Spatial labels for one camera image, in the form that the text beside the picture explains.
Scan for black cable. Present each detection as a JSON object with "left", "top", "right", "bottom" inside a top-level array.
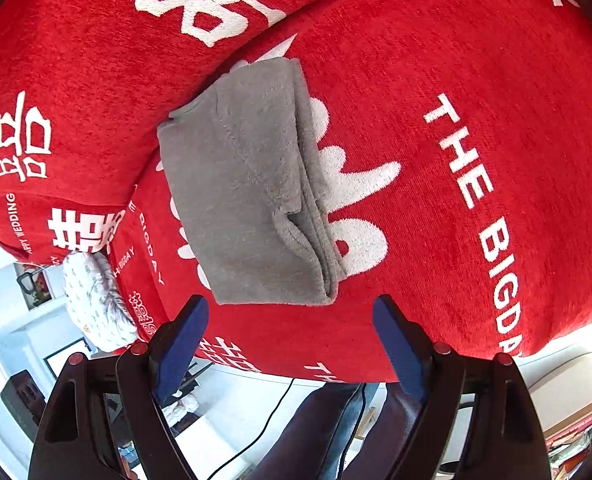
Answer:
[{"left": 220, "top": 379, "right": 297, "bottom": 480}]

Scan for grey fleece garment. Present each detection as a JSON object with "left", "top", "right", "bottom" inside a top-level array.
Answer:
[{"left": 157, "top": 57, "right": 347, "bottom": 307}]

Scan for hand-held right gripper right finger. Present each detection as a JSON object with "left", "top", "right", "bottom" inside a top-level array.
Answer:
[{"left": 372, "top": 294, "right": 553, "bottom": 480}]

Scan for black framed white board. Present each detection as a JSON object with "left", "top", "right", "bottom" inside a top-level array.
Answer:
[{"left": 44, "top": 339, "right": 92, "bottom": 381}]

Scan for white patterned pillow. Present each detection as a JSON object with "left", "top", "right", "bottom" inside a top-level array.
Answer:
[{"left": 63, "top": 252, "right": 137, "bottom": 353}]

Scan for black framed picture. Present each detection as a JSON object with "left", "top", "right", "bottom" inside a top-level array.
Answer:
[{"left": 14, "top": 264, "right": 52, "bottom": 311}]

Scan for person's dark trousers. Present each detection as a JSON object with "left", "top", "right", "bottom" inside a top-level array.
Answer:
[{"left": 253, "top": 382, "right": 421, "bottom": 480}]

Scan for dark brown speaker box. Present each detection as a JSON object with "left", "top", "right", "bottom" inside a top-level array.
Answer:
[{"left": 0, "top": 369, "right": 47, "bottom": 442}]

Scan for red printed blanket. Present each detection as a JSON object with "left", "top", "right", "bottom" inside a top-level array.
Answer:
[{"left": 0, "top": 0, "right": 592, "bottom": 384}]

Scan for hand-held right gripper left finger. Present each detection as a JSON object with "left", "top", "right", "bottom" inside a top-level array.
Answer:
[{"left": 28, "top": 295, "right": 211, "bottom": 480}]

